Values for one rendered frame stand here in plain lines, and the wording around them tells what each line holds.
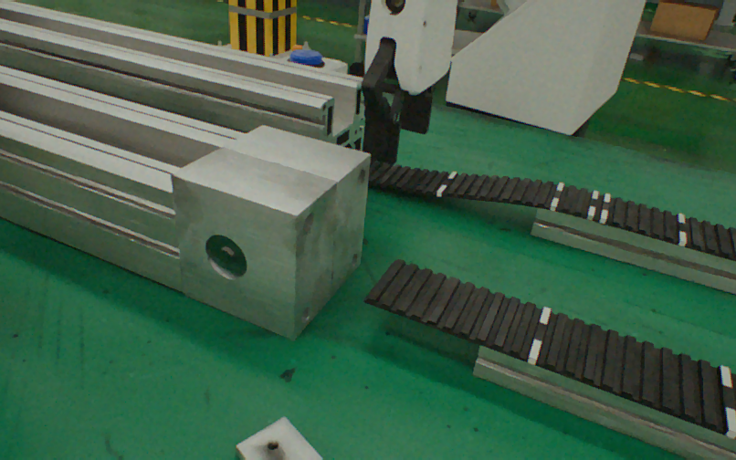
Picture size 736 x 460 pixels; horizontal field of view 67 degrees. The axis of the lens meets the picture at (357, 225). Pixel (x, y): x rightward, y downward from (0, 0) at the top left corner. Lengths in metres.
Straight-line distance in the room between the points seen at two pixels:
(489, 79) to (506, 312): 0.48
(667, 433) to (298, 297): 0.22
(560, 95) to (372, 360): 0.49
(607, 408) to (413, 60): 0.28
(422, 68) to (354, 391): 0.26
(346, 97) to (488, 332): 0.31
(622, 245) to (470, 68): 0.37
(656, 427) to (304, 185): 0.24
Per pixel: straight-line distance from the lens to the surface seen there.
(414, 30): 0.45
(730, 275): 0.53
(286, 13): 3.88
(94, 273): 0.44
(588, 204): 0.52
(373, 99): 0.45
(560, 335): 0.35
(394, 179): 0.54
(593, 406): 0.35
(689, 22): 5.19
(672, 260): 0.52
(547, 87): 0.76
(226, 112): 0.57
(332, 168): 0.36
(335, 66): 0.71
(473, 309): 0.35
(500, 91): 0.78
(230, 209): 0.33
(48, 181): 0.45
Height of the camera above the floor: 1.03
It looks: 32 degrees down
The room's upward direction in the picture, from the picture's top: 5 degrees clockwise
